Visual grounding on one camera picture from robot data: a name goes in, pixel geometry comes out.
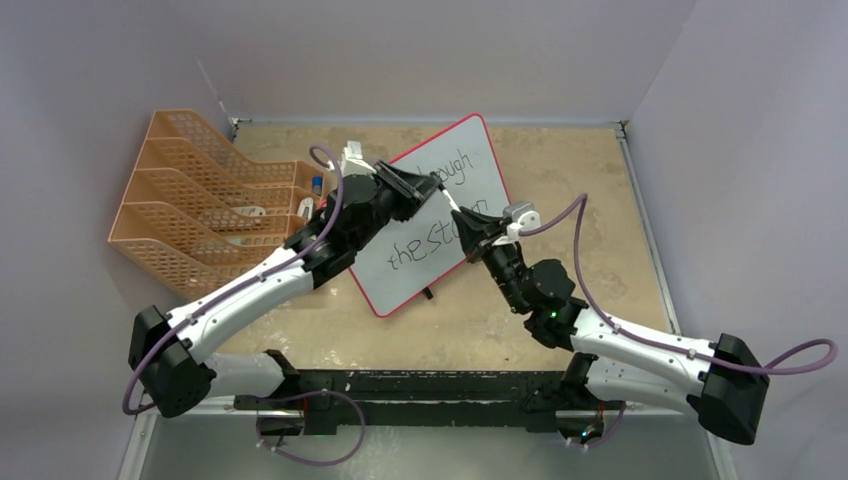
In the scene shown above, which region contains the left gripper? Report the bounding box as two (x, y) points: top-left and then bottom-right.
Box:
(352, 163), (443, 254)

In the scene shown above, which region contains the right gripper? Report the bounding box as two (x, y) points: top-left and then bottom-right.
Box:
(454, 206), (529, 312)

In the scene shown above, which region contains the red-framed whiteboard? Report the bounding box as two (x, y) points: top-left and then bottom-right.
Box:
(350, 113), (510, 317)

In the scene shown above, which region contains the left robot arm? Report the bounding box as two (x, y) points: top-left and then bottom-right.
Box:
(122, 161), (442, 418)

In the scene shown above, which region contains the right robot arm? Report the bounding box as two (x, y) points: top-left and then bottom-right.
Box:
(451, 207), (770, 445)

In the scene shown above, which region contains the blue capped glue stick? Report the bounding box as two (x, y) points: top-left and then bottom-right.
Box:
(311, 176), (323, 196)

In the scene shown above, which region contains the white stapler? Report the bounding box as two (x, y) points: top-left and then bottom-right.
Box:
(297, 197), (315, 220)

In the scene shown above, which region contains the orange plastic file organizer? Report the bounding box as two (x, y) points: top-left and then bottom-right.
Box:
(108, 109), (329, 299)

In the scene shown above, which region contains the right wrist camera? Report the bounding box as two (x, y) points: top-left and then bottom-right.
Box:
(493, 201), (542, 246)

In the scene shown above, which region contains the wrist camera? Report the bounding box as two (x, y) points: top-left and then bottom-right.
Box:
(341, 140), (372, 176)
(493, 201), (542, 246)

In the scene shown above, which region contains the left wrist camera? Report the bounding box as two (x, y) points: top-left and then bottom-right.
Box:
(341, 140), (372, 176)

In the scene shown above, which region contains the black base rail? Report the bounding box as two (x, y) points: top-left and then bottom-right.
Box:
(234, 369), (621, 435)

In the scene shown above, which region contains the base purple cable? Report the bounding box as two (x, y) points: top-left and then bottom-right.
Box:
(256, 390), (367, 468)

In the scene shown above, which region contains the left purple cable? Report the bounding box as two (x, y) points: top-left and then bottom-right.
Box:
(122, 144), (346, 417)

